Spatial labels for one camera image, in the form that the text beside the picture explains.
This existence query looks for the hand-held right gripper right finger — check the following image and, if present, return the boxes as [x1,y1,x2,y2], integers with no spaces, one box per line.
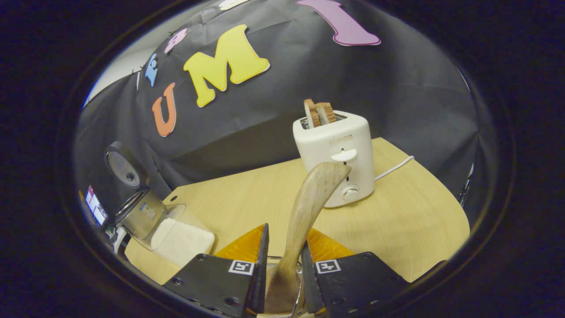
[301,227,409,316]

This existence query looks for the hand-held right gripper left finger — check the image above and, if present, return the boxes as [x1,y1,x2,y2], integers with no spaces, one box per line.
[163,223,270,318]

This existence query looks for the clear wire chopstick holder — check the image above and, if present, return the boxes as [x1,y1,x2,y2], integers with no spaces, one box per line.
[254,256,307,318]

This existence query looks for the wooden spoon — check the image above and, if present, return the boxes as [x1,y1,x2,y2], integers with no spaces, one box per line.
[265,162,352,315]

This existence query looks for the grey silver rice cooker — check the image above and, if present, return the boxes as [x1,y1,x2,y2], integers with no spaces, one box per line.
[104,141,177,241]

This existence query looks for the white side table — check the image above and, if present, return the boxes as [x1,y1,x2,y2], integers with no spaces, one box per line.
[106,225,129,254]

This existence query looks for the white toaster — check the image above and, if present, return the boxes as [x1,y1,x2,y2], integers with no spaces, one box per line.
[293,110,376,208]

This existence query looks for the computer monitor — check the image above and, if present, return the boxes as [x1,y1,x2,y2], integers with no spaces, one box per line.
[85,185,109,227]

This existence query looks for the brown bread slice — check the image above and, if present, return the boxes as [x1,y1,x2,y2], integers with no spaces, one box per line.
[304,99,321,129]
[316,102,337,124]

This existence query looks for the black backdrop cloth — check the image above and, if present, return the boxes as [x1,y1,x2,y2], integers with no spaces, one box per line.
[75,0,479,221]

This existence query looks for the white toaster cable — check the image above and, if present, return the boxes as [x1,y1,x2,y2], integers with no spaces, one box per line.
[374,155,415,182]

